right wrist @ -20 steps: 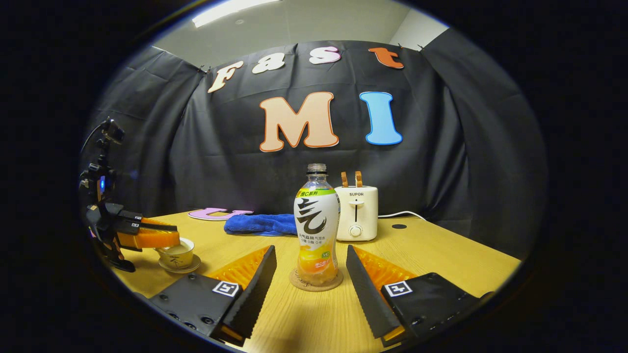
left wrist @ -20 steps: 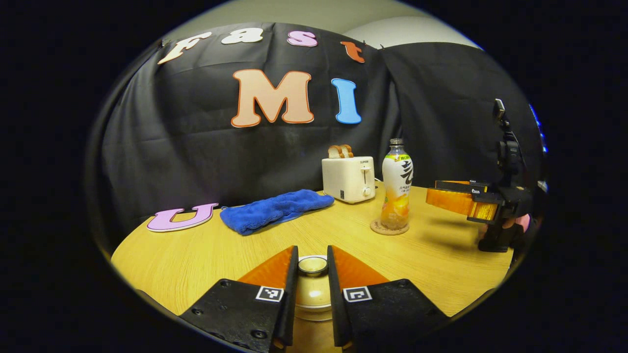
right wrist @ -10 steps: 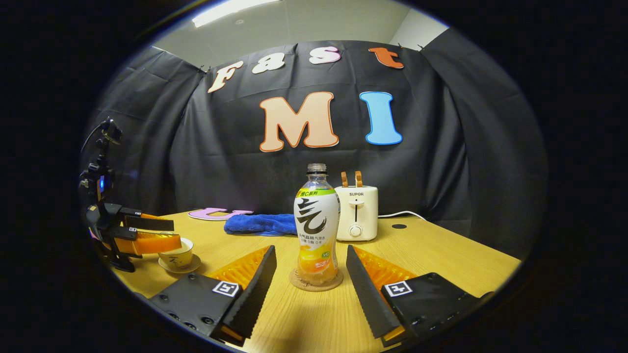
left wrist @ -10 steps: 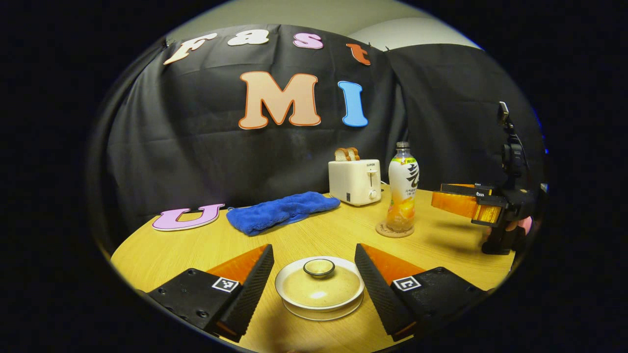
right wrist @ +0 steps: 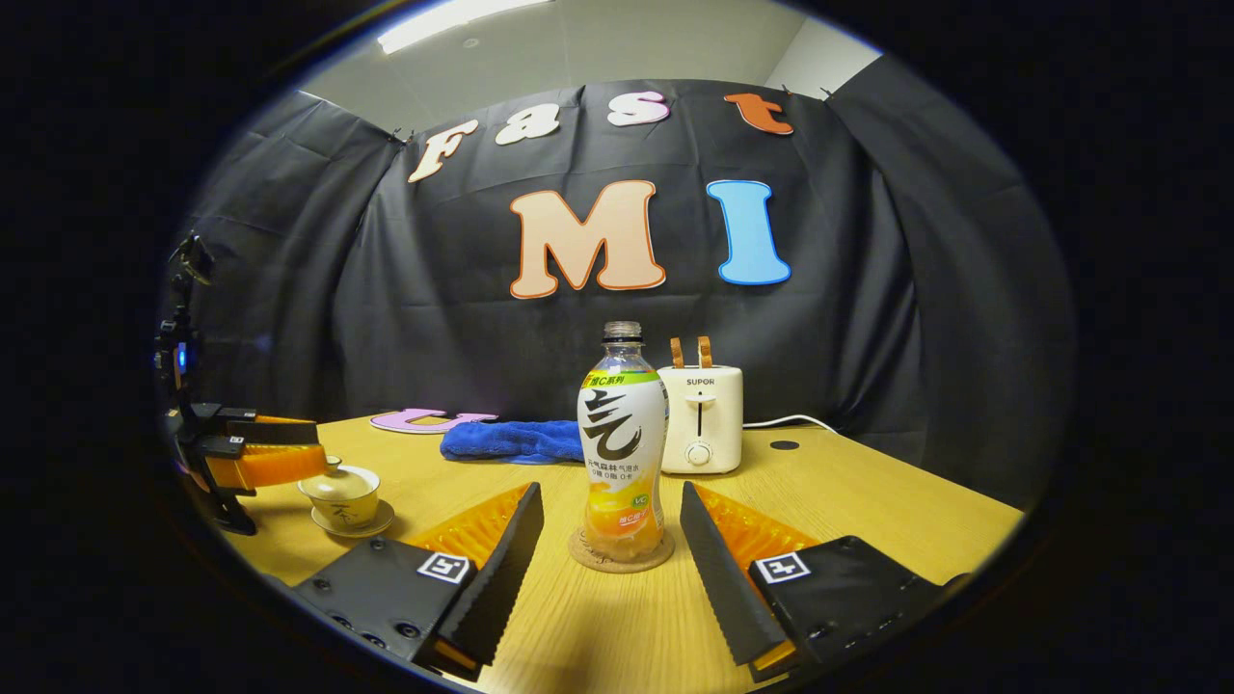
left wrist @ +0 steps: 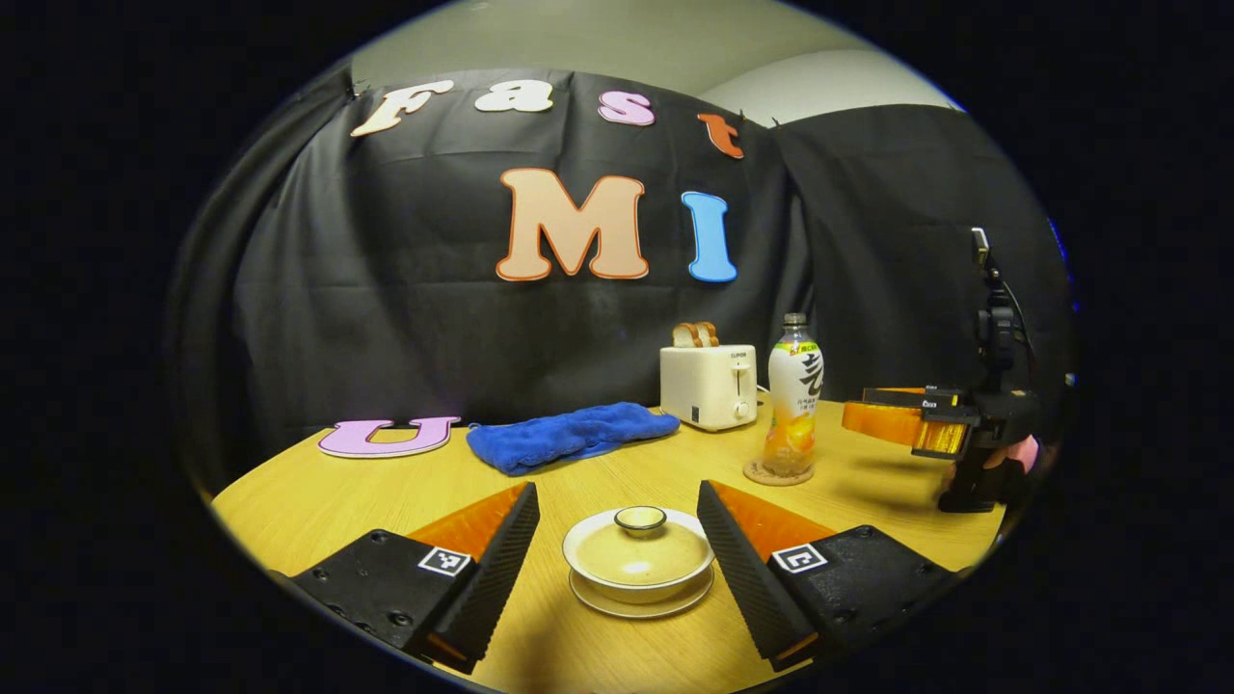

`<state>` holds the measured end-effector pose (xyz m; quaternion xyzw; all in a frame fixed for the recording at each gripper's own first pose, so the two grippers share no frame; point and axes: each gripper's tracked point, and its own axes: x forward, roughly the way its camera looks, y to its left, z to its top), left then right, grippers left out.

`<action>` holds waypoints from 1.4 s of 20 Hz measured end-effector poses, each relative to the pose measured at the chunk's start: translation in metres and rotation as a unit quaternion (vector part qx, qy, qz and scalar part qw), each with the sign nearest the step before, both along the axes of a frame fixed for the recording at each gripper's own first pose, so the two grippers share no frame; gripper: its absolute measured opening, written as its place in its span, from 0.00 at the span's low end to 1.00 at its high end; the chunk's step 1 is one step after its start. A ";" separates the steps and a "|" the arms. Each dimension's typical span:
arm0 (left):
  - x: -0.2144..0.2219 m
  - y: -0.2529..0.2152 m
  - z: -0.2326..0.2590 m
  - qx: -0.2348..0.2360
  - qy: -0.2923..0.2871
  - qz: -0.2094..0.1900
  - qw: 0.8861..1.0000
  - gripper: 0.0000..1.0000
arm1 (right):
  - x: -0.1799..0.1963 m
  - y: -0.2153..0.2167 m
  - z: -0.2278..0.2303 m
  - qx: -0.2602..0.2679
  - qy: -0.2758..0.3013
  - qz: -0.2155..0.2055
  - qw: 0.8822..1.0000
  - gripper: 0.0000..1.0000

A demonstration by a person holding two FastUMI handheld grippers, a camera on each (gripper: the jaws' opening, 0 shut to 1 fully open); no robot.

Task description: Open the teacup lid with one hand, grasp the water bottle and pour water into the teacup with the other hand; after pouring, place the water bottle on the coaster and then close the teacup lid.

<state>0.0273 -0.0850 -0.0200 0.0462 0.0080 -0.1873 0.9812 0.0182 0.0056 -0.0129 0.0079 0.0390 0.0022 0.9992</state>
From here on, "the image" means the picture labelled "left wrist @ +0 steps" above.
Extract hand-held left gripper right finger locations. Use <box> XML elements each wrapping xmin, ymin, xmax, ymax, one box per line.
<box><xmin>696</xmin><ymin>480</ymin><xmax>960</xmax><ymax>673</ymax></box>

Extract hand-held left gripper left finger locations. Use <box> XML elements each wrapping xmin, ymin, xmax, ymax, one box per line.
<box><xmin>289</xmin><ymin>482</ymin><xmax>541</xmax><ymax>674</ymax></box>

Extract round wooden coaster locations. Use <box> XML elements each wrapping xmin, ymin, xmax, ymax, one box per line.
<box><xmin>742</xmin><ymin>459</ymin><xmax>816</xmax><ymax>487</ymax></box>

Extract white label water bottle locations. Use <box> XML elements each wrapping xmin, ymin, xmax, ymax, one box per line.
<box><xmin>763</xmin><ymin>312</ymin><xmax>825</xmax><ymax>478</ymax></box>

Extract cream teacup lid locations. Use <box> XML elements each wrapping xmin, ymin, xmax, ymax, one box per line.
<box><xmin>563</xmin><ymin>506</ymin><xmax>715</xmax><ymax>589</ymax></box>

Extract cream ceramic saucer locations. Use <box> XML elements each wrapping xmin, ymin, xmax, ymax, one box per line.
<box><xmin>569</xmin><ymin>569</ymin><xmax>716</xmax><ymax>620</ymax></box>

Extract blue towel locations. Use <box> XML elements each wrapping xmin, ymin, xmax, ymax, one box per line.
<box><xmin>467</xmin><ymin>402</ymin><xmax>681</xmax><ymax>477</ymax></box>

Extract white toaster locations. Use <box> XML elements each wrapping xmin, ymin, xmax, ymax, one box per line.
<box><xmin>659</xmin><ymin>344</ymin><xmax>759</xmax><ymax>432</ymax></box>

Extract purple paper cutout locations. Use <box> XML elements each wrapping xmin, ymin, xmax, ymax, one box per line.
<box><xmin>317</xmin><ymin>416</ymin><xmax>462</xmax><ymax>460</ymax></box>

